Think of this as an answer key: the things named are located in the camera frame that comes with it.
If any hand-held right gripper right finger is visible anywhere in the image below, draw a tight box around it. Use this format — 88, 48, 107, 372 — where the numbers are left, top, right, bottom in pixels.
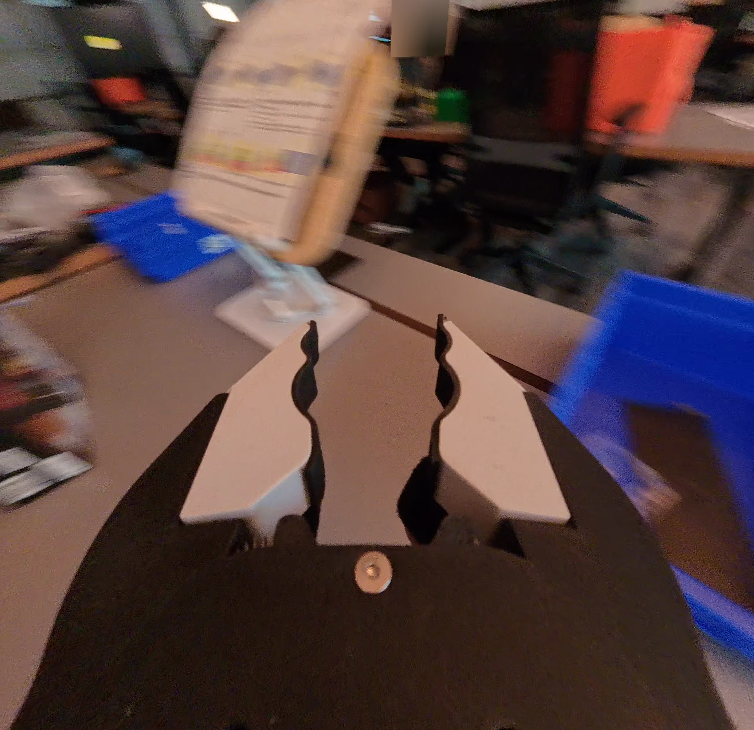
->
398, 314, 572, 545

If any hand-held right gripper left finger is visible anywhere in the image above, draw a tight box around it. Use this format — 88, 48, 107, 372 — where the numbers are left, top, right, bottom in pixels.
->
178, 319, 326, 545

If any black toy set box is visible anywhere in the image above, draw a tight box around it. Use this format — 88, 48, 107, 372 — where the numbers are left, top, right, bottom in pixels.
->
0, 309, 96, 508

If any grey desk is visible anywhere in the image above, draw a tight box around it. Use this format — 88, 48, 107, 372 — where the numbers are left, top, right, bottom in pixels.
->
0, 253, 754, 730
330, 235, 596, 389

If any blue storage bin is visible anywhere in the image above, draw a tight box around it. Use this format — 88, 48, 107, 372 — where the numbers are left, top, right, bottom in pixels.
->
549, 270, 754, 654

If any blue bin with white label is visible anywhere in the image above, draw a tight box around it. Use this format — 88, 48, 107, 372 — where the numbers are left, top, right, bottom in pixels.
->
87, 190, 238, 285

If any black office chair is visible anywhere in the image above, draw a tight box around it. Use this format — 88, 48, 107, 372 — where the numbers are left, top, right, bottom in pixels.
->
459, 135, 652, 289

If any green bin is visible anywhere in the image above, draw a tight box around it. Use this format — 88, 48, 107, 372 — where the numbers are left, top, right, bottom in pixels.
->
435, 88, 472, 124

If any background table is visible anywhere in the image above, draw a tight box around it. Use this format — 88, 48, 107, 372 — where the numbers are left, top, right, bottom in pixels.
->
589, 103, 754, 172

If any orange cloth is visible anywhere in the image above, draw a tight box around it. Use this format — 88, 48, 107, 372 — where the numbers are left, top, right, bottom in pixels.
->
586, 16, 716, 137

